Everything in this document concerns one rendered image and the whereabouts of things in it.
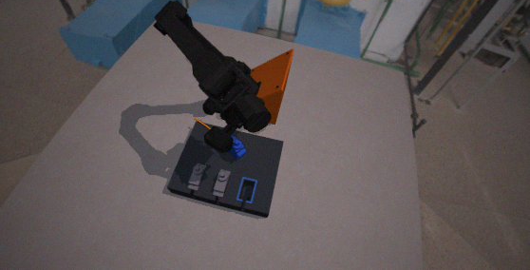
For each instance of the blue micro servo with orange cable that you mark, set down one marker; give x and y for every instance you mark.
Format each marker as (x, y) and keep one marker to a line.
(237, 150)

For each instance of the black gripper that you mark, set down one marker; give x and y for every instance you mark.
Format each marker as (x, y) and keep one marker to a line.
(220, 139)

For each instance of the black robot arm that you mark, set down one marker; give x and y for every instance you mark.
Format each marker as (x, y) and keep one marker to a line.
(227, 82)

